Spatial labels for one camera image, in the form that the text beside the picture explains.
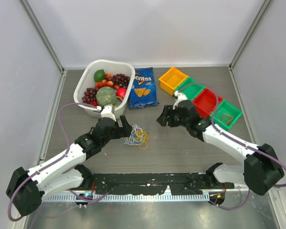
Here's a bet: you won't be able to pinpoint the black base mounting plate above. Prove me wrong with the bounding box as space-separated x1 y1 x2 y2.
71 173 235 196

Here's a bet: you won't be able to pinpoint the white fruit basket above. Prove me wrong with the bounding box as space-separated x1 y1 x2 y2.
73 60 135 119

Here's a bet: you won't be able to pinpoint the white slotted cable duct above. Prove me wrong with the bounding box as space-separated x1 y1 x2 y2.
44 191 210 203

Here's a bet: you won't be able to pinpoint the yellow wires bundle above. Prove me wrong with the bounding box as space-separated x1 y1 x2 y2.
133 127 151 150

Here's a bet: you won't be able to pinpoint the upper purple grape bunch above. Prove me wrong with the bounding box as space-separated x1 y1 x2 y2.
112 73 130 88

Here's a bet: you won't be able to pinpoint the green lime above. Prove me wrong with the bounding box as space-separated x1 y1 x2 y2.
93 69 106 83

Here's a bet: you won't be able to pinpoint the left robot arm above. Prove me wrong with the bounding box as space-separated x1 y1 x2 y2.
6 115 132 221

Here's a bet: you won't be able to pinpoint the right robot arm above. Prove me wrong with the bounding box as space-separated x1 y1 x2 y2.
157 100 284 196

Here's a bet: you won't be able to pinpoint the small watermelon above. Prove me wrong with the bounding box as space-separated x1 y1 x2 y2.
96 86 117 107

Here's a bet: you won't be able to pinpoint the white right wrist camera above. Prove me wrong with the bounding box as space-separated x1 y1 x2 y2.
173 91 188 110

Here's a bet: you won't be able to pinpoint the orange wire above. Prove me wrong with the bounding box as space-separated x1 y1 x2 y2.
215 110 235 126

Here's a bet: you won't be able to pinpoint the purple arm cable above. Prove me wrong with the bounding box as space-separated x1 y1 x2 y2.
8 103 102 222
174 82 286 210

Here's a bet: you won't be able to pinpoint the blue wires bundle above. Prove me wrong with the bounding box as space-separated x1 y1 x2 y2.
123 124 151 146

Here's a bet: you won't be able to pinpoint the blue Doritos chip bag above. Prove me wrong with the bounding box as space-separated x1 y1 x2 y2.
129 67 159 109

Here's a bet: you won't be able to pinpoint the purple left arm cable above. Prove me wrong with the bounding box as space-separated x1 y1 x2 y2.
8 103 102 222

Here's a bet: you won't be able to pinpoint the red plastic bin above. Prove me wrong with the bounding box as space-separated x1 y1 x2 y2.
192 88 216 118

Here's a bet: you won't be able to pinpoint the lower purple grape bunch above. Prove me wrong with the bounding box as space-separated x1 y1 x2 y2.
82 87 99 106

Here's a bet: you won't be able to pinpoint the green plastic bin near yellow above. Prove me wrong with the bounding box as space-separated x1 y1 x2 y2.
175 77 205 101

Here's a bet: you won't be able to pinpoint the green plastic bin far right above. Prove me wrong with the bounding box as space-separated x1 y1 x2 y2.
214 100 243 131

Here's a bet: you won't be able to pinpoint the purple grape bunch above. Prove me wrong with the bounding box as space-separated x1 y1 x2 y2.
112 73 130 88
82 87 99 106

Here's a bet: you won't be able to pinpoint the peaches in basket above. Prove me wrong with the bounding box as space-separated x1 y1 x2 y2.
95 73 120 90

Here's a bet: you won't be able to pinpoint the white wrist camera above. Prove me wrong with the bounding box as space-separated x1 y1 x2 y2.
173 91 188 110
99 104 116 122

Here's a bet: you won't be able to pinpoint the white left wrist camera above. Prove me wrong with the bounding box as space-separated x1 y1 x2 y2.
99 104 116 122

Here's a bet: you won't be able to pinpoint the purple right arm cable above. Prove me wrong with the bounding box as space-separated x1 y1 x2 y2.
174 82 286 210

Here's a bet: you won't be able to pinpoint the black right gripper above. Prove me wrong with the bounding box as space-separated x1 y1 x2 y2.
157 104 190 127

